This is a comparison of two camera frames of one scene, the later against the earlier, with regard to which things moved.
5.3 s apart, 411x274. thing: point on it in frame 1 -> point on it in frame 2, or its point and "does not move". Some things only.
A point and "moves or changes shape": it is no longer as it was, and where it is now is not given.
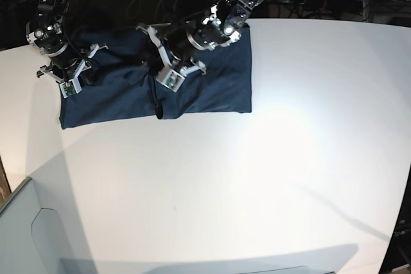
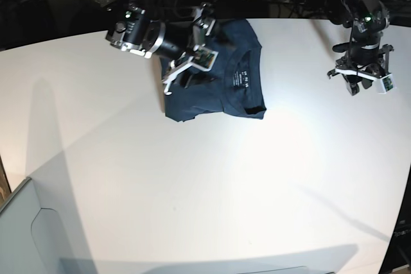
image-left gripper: x=67 y=63 -> x=203 y=22
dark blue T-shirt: x=122 y=82 moves or changes shape
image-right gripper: x=177 y=44 -> x=368 y=60
